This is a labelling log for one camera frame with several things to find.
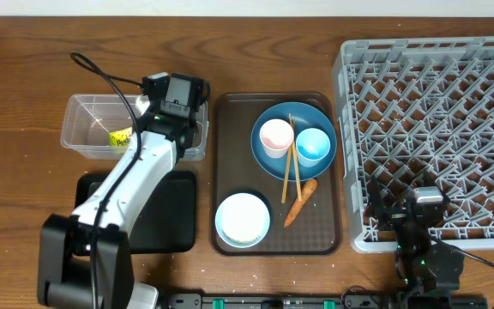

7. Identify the yellow snack wrapper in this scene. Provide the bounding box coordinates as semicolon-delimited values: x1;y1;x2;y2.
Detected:
108;127;133;147

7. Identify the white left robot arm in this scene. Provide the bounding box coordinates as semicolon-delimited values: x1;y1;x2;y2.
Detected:
37;73;210;308

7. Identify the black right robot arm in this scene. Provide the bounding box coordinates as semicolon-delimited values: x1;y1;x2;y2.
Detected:
367;173;464;308

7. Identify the grey dishwasher rack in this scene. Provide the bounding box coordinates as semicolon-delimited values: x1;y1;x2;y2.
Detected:
332;37;494;253

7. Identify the orange carrot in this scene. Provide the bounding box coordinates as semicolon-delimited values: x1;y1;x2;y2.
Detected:
284;179;318;227

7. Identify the brown serving tray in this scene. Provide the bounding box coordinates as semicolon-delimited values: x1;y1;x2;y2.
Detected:
211;92;342;256

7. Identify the clear plastic bin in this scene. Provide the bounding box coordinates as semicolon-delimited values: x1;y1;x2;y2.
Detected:
60;94;209;161

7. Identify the light blue cup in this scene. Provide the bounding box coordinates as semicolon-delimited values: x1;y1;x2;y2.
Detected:
296;128;331;167

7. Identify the wooden chopstick left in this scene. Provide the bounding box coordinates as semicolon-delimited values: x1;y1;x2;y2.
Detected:
280;113;294;204

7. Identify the pink cup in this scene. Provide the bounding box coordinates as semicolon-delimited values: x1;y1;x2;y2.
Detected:
259;118;294;159

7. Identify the dark blue plate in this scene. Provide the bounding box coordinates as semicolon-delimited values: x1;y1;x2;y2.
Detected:
250;101;337;181

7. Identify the black tray bin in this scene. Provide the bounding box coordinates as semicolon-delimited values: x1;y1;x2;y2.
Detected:
69;170;197;258

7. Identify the light blue rice bowl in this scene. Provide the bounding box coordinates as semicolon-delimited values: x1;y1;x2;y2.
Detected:
214;192;271;249

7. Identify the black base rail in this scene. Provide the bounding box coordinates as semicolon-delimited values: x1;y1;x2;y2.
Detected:
155;294;488;309

